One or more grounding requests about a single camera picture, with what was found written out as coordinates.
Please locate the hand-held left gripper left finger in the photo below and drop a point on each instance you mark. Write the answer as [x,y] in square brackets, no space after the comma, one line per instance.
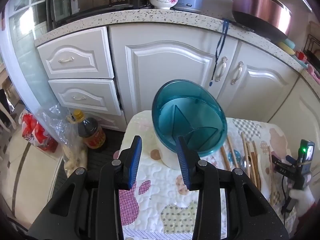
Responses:
[133,165]

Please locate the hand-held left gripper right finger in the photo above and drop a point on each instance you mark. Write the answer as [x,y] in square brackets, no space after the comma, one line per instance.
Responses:
[185,165]

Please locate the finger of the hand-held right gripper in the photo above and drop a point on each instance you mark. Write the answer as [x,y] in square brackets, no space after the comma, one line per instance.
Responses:
[291,158]
[278,160]

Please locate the light wooden chopstick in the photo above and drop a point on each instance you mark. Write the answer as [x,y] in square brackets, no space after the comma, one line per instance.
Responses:
[271,175]
[243,145]
[250,161]
[225,158]

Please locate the dark brown wooden chopstick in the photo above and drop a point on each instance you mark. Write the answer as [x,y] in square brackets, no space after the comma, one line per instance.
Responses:
[256,165]

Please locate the metal spoon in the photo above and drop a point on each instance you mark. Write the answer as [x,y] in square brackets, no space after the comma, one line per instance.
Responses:
[246,165]

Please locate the teal rimmed white utensil holder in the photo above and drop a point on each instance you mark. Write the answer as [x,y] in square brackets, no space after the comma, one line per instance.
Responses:
[190,115]

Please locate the person's right forearm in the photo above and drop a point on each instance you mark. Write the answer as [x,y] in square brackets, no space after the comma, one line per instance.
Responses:
[308,217]

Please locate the person's right hand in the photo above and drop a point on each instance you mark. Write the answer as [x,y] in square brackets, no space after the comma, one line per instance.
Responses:
[302,196]

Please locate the dark floor mat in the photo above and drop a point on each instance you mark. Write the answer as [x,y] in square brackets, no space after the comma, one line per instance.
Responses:
[105,157]

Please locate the patchwork quilted cloth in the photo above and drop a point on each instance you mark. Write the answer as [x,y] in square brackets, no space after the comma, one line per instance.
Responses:
[160,192]

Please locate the white corner cabinet door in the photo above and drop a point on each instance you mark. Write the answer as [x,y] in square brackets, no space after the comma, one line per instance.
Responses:
[300,120]

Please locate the white cabinet drawer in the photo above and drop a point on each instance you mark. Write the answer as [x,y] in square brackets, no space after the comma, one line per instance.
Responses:
[75,55]
[112,121]
[85,96]

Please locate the dark oil bottle red label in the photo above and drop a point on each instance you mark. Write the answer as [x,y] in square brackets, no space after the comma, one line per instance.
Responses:
[91,135]

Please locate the clear plastic bag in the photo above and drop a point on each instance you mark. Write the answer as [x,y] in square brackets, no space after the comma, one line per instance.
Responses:
[60,130]

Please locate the pink cloth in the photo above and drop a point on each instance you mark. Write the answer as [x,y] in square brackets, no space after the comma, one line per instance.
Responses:
[313,73]

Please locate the teal sponge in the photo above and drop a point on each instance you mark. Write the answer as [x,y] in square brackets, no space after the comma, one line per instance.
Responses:
[300,58]

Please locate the red plastic bag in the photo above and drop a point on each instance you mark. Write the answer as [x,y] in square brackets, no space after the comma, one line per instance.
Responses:
[37,135]

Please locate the yellow sponge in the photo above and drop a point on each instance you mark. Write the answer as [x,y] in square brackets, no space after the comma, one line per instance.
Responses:
[286,47]

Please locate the speckled stone countertop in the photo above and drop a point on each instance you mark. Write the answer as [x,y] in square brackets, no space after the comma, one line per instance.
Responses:
[150,17]

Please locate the rose gold rice cooker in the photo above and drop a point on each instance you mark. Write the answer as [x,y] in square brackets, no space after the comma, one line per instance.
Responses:
[262,10]

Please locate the white glass-door cupboard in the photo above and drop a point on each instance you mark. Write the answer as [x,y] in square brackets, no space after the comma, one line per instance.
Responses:
[27,42]

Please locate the floral ceramic bowl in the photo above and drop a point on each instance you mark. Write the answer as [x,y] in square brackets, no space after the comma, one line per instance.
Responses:
[163,2]

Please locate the black microwave oven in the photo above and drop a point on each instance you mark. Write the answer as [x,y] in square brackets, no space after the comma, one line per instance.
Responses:
[95,0]

